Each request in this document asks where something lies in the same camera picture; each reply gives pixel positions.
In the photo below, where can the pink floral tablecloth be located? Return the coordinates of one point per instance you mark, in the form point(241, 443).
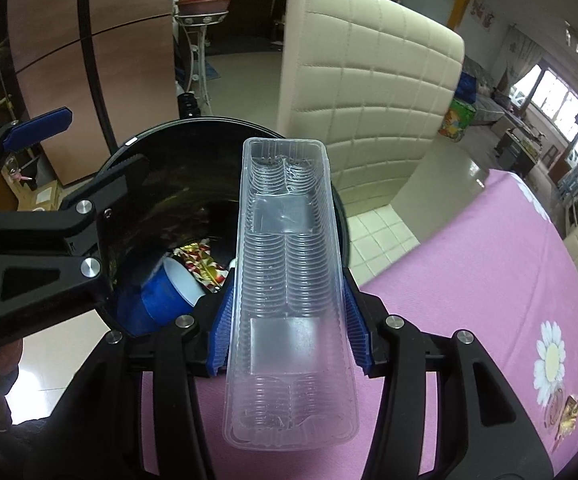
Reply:
point(469, 285)

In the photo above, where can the white metal stand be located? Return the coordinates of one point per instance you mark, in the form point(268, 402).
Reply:
point(200, 60)

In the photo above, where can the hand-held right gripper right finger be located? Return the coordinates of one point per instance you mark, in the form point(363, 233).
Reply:
point(356, 330)

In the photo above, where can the large cream quilted chair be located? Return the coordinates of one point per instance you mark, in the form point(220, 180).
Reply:
point(369, 60)

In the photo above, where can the gold foil wrapper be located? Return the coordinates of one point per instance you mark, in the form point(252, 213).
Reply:
point(571, 410)

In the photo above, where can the blue bag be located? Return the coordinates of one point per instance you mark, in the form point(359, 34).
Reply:
point(466, 87)

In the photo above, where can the barred window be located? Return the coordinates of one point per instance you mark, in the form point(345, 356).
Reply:
point(554, 92)

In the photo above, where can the red basin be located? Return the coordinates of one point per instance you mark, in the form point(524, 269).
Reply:
point(204, 4)

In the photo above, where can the wall picture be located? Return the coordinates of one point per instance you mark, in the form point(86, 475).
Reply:
point(477, 9)
point(489, 19)

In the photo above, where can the floral curtain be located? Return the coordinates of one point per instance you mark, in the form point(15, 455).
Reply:
point(519, 55)

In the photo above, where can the grey sofa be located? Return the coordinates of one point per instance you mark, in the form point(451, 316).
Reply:
point(494, 105)

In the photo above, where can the clear round plastic lid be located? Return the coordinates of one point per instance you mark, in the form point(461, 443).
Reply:
point(550, 410)

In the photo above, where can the clear plastic tray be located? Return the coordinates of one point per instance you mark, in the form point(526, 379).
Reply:
point(289, 310)

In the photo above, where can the dark coffee table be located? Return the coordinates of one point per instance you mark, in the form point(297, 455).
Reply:
point(514, 145)

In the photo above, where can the red checkered snack wrapper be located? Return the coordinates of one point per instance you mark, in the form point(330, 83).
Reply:
point(199, 260)

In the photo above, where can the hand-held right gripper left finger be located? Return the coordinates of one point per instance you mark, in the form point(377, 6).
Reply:
point(221, 330)

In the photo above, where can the blue paper cup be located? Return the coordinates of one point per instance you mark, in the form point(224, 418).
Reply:
point(154, 295)

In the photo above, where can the colourful round stool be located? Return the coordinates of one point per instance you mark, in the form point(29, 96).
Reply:
point(456, 120)

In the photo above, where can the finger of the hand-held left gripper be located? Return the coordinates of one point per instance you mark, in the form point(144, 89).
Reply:
point(114, 180)
point(39, 127)

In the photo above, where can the brown refrigerator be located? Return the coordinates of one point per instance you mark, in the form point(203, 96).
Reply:
point(94, 60)

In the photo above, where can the black round trash bin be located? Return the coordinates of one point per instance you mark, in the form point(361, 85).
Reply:
point(179, 175)

